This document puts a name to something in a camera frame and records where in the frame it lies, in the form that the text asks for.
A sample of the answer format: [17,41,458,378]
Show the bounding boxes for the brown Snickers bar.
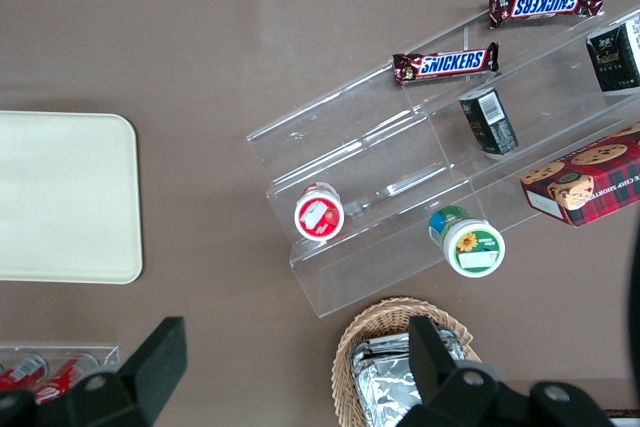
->
[391,41,501,88]
[487,0,605,30]

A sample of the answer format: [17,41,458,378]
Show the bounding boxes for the red tartan cookie box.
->
[519,122,640,229]

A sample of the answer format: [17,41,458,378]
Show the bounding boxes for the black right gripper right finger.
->
[398,315,511,427]

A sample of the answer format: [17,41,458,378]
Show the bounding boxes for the clear bin with cans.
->
[0,343,122,398]

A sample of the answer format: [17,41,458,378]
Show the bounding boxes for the beige plastic tray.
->
[0,111,145,285]

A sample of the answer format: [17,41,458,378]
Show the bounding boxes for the red lid yogurt cup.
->
[292,182,346,242]

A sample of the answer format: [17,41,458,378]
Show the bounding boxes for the clear acrylic step display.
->
[245,0,640,319]

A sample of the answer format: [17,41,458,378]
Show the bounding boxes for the silver foil packets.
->
[349,325,482,427]

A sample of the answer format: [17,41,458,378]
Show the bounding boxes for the red cola bottle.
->
[33,353,102,407]
[0,353,49,394]

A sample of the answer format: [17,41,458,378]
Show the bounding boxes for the oval light wicker basket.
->
[331,296,484,427]

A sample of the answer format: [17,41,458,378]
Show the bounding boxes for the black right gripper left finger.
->
[29,315,190,427]

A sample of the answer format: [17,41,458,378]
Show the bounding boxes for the green lid yogurt cup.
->
[427,204,507,280]

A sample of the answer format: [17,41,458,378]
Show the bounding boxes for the small black carton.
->
[458,87,520,156]
[584,20,640,94]

